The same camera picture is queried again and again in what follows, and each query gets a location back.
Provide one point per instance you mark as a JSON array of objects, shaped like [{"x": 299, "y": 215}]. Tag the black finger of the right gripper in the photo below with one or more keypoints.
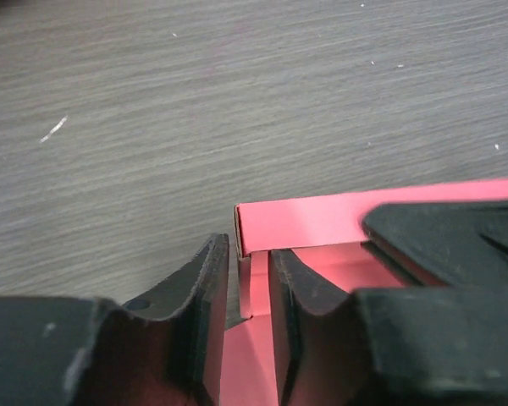
[{"x": 463, "y": 243}]

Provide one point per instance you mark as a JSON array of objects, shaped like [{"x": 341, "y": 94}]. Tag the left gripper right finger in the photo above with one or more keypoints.
[{"x": 385, "y": 346}]

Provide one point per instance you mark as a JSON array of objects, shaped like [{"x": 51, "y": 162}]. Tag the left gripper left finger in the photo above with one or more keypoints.
[{"x": 163, "y": 347}]

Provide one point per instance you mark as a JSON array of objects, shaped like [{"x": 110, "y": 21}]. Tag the pink paper box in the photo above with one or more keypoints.
[{"x": 325, "y": 232}]

